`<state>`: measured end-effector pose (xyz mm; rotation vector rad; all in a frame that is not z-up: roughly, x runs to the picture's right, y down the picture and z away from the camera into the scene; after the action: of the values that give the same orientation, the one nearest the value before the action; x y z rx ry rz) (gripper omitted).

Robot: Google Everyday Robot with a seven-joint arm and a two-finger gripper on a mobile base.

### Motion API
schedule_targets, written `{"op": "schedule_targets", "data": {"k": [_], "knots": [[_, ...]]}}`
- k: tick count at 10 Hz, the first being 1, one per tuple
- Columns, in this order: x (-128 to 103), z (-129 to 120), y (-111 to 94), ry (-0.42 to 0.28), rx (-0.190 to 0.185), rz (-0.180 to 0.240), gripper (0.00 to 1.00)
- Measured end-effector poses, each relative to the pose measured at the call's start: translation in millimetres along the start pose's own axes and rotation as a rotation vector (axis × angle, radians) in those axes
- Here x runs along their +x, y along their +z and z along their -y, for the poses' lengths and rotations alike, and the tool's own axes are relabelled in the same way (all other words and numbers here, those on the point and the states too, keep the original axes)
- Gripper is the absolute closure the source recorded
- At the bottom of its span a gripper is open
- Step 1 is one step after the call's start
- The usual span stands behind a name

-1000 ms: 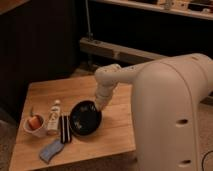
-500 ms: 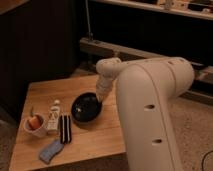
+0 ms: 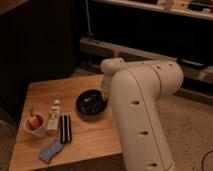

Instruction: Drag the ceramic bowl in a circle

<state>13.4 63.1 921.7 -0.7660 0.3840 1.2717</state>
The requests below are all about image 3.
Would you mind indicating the wooden shelf board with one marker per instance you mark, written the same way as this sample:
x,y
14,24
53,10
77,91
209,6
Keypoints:
x,y
191,70

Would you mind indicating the white cup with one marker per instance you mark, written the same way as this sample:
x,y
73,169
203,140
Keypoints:
x,y
40,132

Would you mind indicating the orange carrot toy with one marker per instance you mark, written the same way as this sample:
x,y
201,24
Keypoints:
x,y
33,120

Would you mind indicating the wooden table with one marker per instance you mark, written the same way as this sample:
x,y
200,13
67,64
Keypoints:
x,y
83,140

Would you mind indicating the metal pole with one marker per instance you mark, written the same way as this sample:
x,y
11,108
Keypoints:
x,y
90,33

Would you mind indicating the blue cloth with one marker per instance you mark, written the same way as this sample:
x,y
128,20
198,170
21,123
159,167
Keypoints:
x,y
50,151

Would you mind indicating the black ceramic bowl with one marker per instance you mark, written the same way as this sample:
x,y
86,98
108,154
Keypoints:
x,y
90,104

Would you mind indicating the white tube bottle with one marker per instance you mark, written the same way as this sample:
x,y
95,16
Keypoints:
x,y
53,117

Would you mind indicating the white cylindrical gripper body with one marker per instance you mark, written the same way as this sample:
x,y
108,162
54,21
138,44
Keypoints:
x,y
105,87

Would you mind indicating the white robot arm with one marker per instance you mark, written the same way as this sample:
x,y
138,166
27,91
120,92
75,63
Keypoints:
x,y
133,89

